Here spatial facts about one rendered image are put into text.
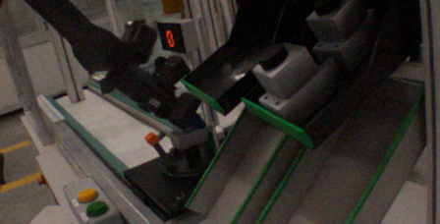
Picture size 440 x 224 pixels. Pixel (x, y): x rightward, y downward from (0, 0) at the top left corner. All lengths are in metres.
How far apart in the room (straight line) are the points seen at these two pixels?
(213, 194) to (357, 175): 0.25
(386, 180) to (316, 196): 0.12
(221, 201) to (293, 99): 0.30
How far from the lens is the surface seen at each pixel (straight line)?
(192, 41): 1.00
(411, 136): 0.47
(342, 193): 0.53
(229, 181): 0.69
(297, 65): 0.41
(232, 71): 0.60
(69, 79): 1.86
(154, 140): 0.84
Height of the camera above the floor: 1.36
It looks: 18 degrees down
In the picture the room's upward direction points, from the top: 12 degrees counter-clockwise
